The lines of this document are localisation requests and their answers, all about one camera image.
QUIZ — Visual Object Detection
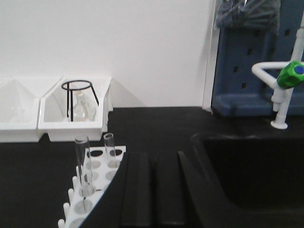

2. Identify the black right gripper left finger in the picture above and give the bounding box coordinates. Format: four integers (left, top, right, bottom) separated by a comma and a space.
121, 153, 152, 227

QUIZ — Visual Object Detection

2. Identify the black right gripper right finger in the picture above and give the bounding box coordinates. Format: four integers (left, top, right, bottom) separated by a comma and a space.
155, 152, 187, 227

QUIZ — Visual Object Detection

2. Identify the clear glass test tube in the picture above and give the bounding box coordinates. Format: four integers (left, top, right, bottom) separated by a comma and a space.
75, 135, 95, 197
104, 133, 118, 168

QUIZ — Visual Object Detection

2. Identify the white test tube rack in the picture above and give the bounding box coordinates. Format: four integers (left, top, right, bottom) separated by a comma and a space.
57, 145, 126, 228

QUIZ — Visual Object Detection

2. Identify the blue-grey pegboard drying rack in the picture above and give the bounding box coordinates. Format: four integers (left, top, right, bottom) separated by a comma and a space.
211, 0, 304, 116

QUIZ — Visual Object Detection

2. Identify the clear glass flask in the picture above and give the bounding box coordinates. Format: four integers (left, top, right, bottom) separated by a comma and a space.
73, 91, 96, 122

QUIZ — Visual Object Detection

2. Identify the black lab sink basin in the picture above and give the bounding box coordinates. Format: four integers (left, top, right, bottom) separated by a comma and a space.
192, 134, 304, 228

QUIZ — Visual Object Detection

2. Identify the white right storage bin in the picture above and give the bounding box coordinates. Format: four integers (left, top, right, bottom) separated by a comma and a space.
38, 76, 113, 142

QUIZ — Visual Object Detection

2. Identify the white storage bin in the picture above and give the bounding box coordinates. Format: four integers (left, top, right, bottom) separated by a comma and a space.
0, 76, 64, 143
38, 76, 113, 142

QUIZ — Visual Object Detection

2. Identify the white middle storage bin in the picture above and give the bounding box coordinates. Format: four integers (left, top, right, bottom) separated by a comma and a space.
0, 76, 64, 143

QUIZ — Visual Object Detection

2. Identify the white gooseneck lab faucet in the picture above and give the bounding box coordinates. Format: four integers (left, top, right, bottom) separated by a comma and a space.
251, 21, 304, 130

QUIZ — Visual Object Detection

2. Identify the plastic bag of black pegs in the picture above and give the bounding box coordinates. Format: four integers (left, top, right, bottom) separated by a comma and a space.
214, 0, 281, 35

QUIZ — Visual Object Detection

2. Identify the black wire tripod stand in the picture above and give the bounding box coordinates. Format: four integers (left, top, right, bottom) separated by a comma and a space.
61, 80, 99, 122

